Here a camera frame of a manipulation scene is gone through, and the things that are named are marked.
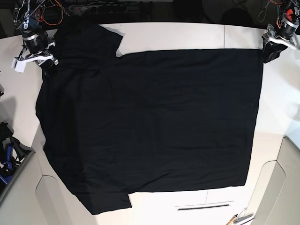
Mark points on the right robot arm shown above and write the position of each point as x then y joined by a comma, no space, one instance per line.
28,16

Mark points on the yellow pencil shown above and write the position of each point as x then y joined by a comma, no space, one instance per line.
232,219

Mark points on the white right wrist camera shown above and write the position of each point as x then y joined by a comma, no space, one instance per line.
19,65

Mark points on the black ruler strip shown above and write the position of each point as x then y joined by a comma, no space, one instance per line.
204,207

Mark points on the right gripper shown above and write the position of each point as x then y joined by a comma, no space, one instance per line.
36,48

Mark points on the black T-shirt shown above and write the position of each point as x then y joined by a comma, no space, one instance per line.
154,121

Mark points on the white power strip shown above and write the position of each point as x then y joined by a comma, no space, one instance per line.
110,8

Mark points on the blue black clamp tool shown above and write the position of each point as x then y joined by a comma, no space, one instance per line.
12,153

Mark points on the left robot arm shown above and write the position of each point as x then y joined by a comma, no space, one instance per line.
287,10

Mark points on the grey pen tool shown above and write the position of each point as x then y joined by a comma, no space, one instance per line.
244,220

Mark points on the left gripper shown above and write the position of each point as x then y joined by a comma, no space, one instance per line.
276,40

